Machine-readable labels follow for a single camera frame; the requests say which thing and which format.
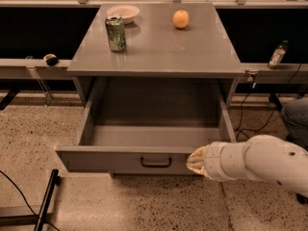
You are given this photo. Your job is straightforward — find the person leg in jeans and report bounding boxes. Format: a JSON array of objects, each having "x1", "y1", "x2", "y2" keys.
[{"x1": 281, "y1": 98, "x2": 308, "y2": 149}]

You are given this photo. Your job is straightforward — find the black metal floor stand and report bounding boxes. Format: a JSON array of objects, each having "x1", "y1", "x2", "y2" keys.
[{"x1": 0, "y1": 169, "x2": 61, "y2": 231}]

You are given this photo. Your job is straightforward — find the green soda can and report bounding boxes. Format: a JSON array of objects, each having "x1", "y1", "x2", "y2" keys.
[{"x1": 105, "y1": 14, "x2": 126, "y2": 52}]

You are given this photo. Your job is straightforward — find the black cable on floor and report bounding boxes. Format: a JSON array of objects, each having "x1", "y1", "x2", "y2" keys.
[
  {"x1": 0, "y1": 168, "x2": 62, "y2": 231},
  {"x1": 234, "y1": 63, "x2": 303, "y2": 141}
]

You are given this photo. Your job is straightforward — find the orange fruit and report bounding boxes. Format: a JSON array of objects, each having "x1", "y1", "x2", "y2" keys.
[{"x1": 172, "y1": 10, "x2": 189, "y2": 29}]

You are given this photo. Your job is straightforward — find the grey horizontal rail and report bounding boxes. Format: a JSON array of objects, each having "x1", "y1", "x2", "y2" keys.
[{"x1": 0, "y1": 59, "x2": 70, "y2": 80}]

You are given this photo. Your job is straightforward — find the grey top drawer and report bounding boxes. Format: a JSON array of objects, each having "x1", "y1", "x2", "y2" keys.
[{"x1": 56, "y1": 77, "x2": 235, "y2": 175}]

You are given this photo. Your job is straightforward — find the small black round object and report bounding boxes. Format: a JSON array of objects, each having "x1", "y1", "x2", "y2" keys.
[{"x1": 43, "y1": 54, "x2": 59, "y2": 66}]

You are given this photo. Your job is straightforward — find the white bowl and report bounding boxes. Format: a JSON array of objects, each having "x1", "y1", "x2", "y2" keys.
[{"x1": 107, "y1": 5, "x2": 140, "y2": 25}]

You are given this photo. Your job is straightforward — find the bottle with white label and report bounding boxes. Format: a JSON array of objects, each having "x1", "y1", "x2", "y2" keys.
[{"x1": 269, "y1": 40, "x2": 289, "y2": 69}]

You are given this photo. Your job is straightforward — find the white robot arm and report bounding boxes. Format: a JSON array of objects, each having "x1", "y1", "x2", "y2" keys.
[{"x1": 186, "y1": 135, "x2": 308, "y2": 197}]

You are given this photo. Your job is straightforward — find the black cable on left floor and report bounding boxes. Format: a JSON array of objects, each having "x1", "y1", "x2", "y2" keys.
[{"x1": 0, "y1": 168, "x2": 62, "y2": 231}]

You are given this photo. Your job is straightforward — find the grey cabinet desk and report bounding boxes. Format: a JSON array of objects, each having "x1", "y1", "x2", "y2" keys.
[{"x1": 67, "y1": 3, "x2": 244, "y2": 105}]

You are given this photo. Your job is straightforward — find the metal clamp bracket on rail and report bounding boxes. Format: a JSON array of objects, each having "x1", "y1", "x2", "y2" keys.
[{"x1": 245, "y1": 70, "x2": 258, "y2": 83}]

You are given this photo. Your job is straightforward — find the black cable on right floor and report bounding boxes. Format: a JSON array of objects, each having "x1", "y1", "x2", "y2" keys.
[{"x1": 234, "y1": 63, "x2": 303, "y2": 141}]

